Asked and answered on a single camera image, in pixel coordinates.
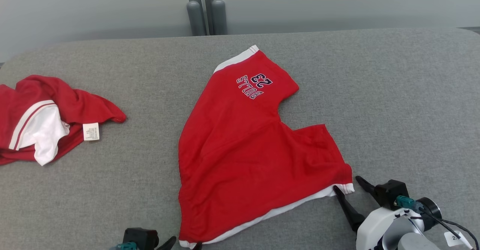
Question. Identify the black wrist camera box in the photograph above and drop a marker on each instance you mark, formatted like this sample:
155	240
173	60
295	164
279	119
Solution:
140	238
390	193

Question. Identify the red basketball jersey white stripes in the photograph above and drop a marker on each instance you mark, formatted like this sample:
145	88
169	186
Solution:
71	103

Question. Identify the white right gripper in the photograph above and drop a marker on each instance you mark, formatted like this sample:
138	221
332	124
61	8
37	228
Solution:
373	227

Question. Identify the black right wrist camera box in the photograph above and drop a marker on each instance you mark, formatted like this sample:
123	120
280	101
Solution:
390	193

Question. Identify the red shorts white hem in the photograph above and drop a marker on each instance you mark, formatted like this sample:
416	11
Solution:
243	160

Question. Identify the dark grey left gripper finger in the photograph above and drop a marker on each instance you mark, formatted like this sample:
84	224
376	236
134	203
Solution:
168	243
197	246

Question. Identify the grey metal partition post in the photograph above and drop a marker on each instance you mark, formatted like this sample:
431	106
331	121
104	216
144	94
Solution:
218	17
195	17

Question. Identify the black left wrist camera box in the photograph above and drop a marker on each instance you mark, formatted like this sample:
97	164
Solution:
140	238

